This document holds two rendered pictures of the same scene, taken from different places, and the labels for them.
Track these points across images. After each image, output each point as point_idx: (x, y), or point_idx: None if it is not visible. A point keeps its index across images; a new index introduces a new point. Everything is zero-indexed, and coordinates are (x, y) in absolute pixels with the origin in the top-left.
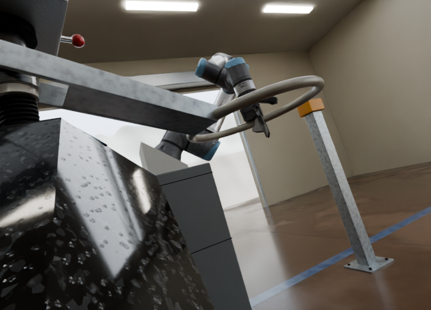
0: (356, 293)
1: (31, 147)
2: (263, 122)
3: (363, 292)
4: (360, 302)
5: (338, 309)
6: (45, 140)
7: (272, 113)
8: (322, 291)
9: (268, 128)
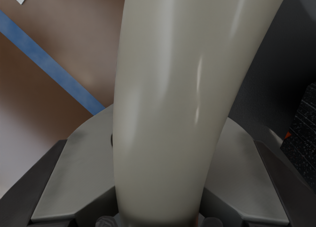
0: None
1: None
2: (265, 149)
3: None
4: None
5: (120, 23)
6: None
7: (248, 68)
8: (82, 36)
9: (97, 119)
